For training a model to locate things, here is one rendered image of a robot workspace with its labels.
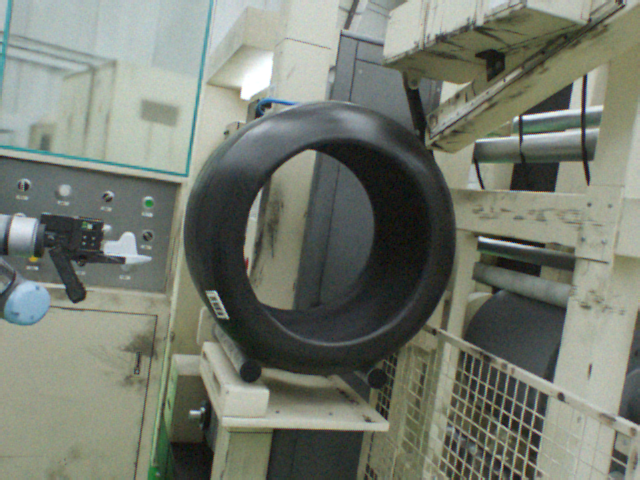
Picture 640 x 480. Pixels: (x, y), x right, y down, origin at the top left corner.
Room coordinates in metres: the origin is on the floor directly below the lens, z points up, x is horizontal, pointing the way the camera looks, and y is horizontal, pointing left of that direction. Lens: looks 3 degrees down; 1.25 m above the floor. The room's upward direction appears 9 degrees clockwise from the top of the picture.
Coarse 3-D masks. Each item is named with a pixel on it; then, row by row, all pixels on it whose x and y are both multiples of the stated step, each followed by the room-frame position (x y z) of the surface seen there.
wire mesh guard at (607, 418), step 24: (432, 336) 1.44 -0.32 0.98; (384, 360) 1.66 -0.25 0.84; (456, 360) 1.32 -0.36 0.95; (504, 360) 1.18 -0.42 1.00; (528, 384) 1.09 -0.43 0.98; (552, 384) 1.05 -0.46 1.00; (432, 408) 1.39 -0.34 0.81; (456, 408) 1.30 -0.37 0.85; (528, 408) 1.09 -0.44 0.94; (576, 408) 0.97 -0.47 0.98; (600, 408) 0.94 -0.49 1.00; (624, 432) 0.87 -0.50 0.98; (360, 456) 1.69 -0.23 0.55; (384, 456) 1.58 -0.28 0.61; (432, 456) 1.35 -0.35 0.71; (456, 456) 1.27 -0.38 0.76; (576, 456) 0.96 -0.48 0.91
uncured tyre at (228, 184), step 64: (256, 128) 1.17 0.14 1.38; (320, 128) 1.17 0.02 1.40; (384, 128) 1.21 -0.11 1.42; (192, 192) 1.29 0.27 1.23; (256, 192) 1.13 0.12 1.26; (384, 192) 1.51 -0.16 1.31; (448, 192) 1.30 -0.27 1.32; (192, 256) 1.17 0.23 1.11; (384, 256) 1.52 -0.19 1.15; (448, 256) 1.27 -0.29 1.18; (256, 320) 1.14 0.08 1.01; (320, 320) 1.48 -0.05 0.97; (384, 320) 1.42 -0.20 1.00
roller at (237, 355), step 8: (216, 328) 1.47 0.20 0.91; (224, 336) 1.38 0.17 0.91; (224, 344) 1.35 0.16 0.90; (232, 344) 1.30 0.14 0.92; (232, 352) 1.26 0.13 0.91; (240, 352) 1.24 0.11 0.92; (232, 360) 1.25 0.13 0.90; (240, 360) 1.20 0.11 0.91; (248, 360) 1.18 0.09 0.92; (256, 360) 1.20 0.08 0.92; (240, 368) 1.17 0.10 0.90; (248, 368) 1.17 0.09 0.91; (256, 368) 1.18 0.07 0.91; (240, 376) 1.18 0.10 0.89; (248, 376) 1.17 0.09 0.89; (256, 376) 1.18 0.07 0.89
